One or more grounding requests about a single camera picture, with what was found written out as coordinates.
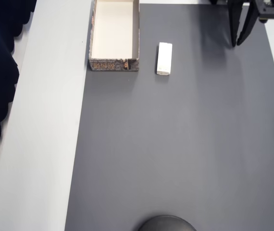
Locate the white rectangular block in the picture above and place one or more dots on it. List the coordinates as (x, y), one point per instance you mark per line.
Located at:
(164, 57)

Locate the patterned open cardboard box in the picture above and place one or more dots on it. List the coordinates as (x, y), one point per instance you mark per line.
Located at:
(113, 66)

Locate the grey rubber table mat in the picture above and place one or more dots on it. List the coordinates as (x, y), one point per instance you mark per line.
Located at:
(175, 144)

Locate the black round stand base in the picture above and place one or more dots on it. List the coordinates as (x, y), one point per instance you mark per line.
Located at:
(166, 224)

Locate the black gripper camera mount plate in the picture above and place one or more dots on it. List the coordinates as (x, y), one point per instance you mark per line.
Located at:
(271, 13)

